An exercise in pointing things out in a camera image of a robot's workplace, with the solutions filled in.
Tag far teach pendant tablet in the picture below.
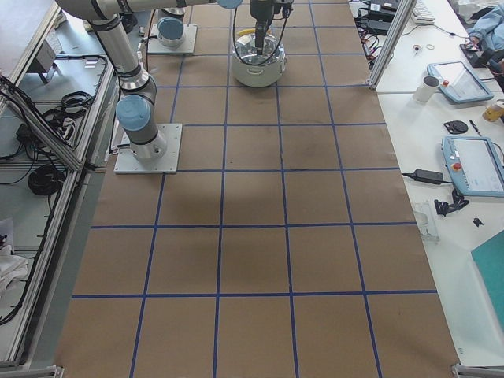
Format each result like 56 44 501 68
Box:
427 61 494 104

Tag black computer mouse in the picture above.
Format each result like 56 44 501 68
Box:
443 120 469 135

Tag yellow bottle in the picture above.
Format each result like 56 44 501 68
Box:
482 99 504 122

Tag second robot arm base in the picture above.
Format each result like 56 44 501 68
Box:
147 8 198 55

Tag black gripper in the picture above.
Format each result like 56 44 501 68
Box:
250 0 275 55

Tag white steel cooking pot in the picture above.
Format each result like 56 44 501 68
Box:
232 32 287 87

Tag black power adapter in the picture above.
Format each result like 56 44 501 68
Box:
402 169 450 185

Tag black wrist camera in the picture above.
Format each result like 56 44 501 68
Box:
274 0 294 20

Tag yellow corn cob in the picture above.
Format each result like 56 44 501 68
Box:
237 28 255 35

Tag teach pendant tablet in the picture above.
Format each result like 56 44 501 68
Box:
441 135 503 198
427 61 494 104

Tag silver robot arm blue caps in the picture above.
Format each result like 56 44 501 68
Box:
57 1 204 160

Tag white mug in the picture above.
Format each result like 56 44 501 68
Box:
413 75 441 103

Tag aluminium frame post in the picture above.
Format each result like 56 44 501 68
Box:
367 0 416 90

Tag glass pot lid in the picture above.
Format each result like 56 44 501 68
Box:
234 33 286 67

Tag near teach pendant tablet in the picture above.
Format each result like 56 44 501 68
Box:
441 135 503 198

